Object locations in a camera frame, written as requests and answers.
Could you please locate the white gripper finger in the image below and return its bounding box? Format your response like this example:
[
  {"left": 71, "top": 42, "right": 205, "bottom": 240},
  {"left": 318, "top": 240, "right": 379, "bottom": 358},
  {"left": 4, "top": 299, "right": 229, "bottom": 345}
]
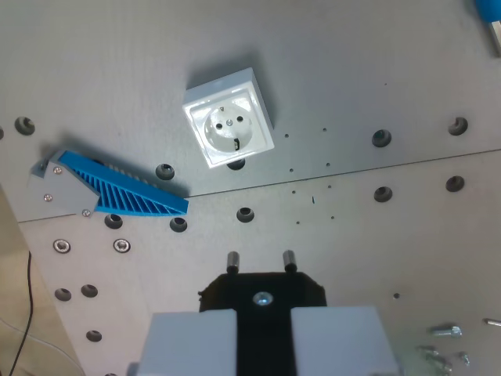
[
  {"left": 128, "top": 310, "right": 239, "bottom": 376},
  {"left": 290, "top": 305, "right": 402, "bottom": 376}
]

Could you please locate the black two-pin plug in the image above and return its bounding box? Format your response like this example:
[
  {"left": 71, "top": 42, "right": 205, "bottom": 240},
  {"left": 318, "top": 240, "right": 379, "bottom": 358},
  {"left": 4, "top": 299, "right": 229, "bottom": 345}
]
[{"left": 197, "top": 249, "right": 328, "bottom": 376}]

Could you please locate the large loose silver screw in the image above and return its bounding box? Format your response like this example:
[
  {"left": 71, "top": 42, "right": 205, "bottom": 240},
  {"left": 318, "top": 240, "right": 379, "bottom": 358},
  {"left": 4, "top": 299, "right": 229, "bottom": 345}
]
[{"left": 431, "top": 325, "right": 463, "bottom": 339}]

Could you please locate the grey metal bar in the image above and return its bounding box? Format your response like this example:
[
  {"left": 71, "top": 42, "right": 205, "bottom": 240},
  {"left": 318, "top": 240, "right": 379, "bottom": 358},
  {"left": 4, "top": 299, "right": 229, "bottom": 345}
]
[{"left": 485, "top": 21, "right": 501, "bottom": 60}]

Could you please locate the blue plastic part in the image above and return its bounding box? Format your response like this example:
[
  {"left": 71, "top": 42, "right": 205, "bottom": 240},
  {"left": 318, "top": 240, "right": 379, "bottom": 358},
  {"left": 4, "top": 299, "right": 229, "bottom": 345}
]
[{"left": 474, "top": 0, "right": 501, "bottom": 24}]

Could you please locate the black cable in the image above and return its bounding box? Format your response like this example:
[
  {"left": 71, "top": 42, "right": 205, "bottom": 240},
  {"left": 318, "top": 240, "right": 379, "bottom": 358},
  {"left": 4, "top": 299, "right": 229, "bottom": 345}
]
[{"left": 6, "top": 250, "right": 34, "bottom": 375}]

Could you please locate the blue ribbed finger, grey mount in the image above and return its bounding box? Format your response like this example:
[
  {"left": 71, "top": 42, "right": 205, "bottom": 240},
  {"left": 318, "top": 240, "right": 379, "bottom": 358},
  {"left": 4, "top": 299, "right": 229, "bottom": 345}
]
[{"left": 27, "top": 150, "right": 190, "bottom": 218}]

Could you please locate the white wall socket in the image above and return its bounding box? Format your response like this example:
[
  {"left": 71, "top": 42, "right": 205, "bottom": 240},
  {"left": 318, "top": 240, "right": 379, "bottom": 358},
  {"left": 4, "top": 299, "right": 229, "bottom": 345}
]
[{"left": 182, "top": 67, "right": 276, "bottom": 171}]

